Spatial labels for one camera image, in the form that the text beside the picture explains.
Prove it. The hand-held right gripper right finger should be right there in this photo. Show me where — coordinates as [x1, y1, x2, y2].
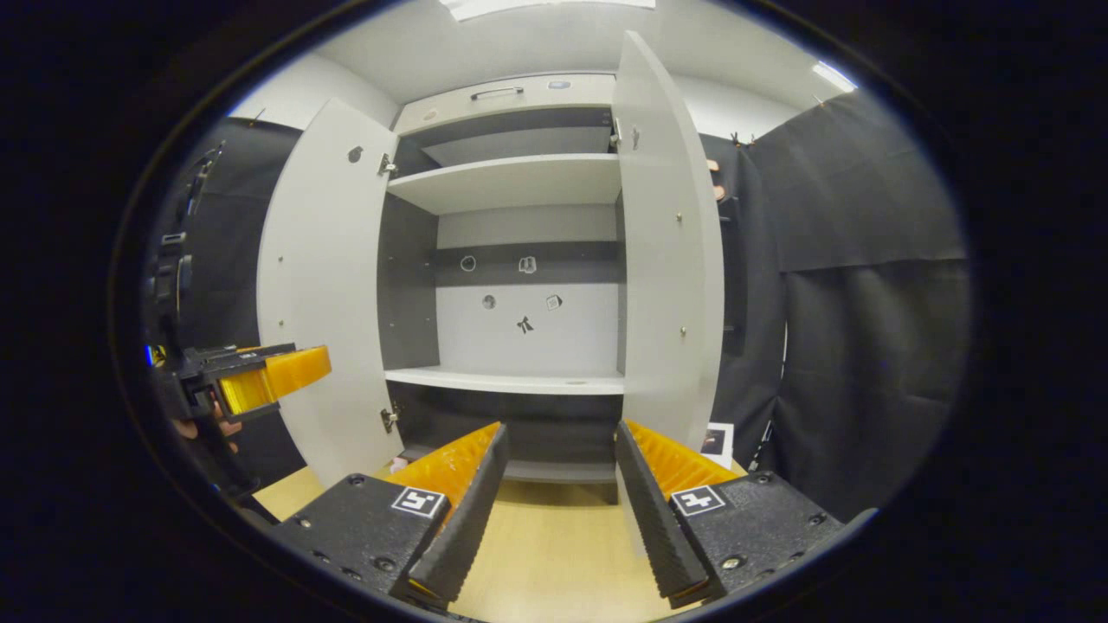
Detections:
[615, 419, 847, 609]

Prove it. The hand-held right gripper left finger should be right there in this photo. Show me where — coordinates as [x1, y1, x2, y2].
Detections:
[268, 421, 511, 609]

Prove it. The grey cabinet door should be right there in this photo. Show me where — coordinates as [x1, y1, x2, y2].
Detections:
[611, 30, 726, 555]
[257, 97, 403, 487]

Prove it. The grey shoe cabinet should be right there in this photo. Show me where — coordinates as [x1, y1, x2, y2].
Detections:
[377, 74, 628, 485]

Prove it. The white cabinet shelf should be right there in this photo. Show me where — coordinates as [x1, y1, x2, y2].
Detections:
[421, 126, 613, 168]
[384, 365, 626, 397]
[387, 153, 623, 216]

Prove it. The grey cabinet drawer front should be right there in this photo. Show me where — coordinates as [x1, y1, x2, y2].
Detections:
[394, 74, 617, 135]

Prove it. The black backdrop cloth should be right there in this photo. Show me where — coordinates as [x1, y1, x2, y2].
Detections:
[143, 117, 304, 498]
[692, 87, 975, 524]

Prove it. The ceiling light panel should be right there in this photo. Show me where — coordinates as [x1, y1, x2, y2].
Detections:
[437, 0, 656, 22]
[811, 59, 858, 94]

